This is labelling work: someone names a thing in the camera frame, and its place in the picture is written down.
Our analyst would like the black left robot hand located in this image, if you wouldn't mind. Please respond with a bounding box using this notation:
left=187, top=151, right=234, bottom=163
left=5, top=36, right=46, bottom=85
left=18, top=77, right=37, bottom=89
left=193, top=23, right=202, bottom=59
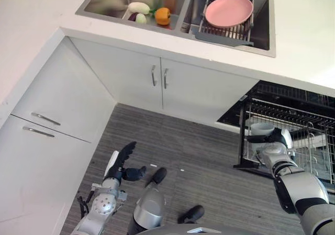
left=103, top=141, right=148, bottom=184

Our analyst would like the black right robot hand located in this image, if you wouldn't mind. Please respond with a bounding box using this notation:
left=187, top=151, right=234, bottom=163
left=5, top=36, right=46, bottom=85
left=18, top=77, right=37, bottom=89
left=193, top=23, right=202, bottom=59
left=245, top=127, right=293, bottom=149

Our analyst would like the black dishwasher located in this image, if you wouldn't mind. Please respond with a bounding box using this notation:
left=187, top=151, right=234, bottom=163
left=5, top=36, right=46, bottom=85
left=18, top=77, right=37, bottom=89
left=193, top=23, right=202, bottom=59
left=216, top=80, right=335, bottom=186

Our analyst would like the silver robot left leg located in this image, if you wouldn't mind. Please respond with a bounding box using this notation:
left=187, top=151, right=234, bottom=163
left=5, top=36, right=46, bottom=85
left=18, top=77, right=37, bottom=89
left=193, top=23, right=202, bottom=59
left=127, top=167, right=168, bottom=235

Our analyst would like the grey cabinet door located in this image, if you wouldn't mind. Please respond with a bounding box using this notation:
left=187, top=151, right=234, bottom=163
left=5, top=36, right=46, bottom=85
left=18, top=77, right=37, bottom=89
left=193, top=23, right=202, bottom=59
left=160, top=57, right=260, bottom=125
left=0, top=114, right=93, bottom=235
left=68, top=37, right=164, bottom=110
left=9, top=35, right=119, bottom=143

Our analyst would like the dark robot right foot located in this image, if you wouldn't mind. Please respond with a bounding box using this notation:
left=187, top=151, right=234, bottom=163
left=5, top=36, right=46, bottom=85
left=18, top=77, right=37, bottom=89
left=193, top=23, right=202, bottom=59
left=177, top=205, right=205, bottom=224

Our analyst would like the grey robot torso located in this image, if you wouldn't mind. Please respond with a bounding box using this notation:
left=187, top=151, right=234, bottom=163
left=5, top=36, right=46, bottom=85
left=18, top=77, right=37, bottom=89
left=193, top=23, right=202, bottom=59
left=145, top=223, right=306, bottom=235

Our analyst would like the grey sink drain rack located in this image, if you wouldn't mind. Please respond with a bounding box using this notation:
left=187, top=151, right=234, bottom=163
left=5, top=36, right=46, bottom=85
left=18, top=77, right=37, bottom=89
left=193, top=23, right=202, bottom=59
left=187, top=0, right=258, bottom=48

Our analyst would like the pink plate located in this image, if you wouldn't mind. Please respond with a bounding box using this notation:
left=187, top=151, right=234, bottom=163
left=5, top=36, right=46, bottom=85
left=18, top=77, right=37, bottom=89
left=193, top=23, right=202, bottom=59
left=204, top=0, right=254, bottom=28

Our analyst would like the stainless steel double sink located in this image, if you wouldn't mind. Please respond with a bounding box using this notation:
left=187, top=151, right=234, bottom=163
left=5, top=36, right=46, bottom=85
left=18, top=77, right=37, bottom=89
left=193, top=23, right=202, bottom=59
left=75, top=0, right=277, bottom=59

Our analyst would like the purple white toy eggplant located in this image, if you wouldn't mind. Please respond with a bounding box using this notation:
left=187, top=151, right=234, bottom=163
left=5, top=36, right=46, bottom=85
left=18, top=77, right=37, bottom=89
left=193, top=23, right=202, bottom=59
left=128, top=13, right=148, bottom=25

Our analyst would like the orange toy bell pepper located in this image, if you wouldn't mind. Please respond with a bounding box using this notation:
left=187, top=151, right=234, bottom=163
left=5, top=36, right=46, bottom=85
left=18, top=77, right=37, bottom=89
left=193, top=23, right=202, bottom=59
left=154, top=7, right=172, bottom=26

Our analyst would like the white toy radish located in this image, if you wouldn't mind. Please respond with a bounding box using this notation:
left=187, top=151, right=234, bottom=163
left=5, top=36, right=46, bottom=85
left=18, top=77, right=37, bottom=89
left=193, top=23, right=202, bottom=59
left=127, top=2, right=158, bottom=15

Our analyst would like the metal wire dishwasher rack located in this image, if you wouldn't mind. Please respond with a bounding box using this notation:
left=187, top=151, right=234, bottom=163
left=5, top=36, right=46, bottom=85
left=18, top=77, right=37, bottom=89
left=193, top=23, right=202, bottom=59
left=241, top=97, right=335, bottom=185

